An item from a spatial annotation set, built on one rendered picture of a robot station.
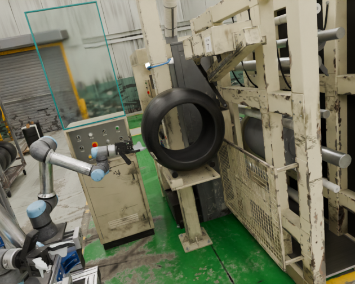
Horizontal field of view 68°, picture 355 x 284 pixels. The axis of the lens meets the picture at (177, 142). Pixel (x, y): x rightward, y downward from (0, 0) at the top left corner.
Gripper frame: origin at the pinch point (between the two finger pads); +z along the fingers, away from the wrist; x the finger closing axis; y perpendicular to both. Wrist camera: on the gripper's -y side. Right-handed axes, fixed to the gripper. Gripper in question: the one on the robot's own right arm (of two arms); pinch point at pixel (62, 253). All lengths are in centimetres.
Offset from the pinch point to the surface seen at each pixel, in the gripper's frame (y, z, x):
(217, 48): -72, 61, -77
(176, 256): 89, -3, -131
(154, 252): 89, -25, -135
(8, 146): -10, -376, -336
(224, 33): -79, 65, -79
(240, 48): -69, 73, -78
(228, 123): -22, 58, -144
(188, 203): 44, 14, -140
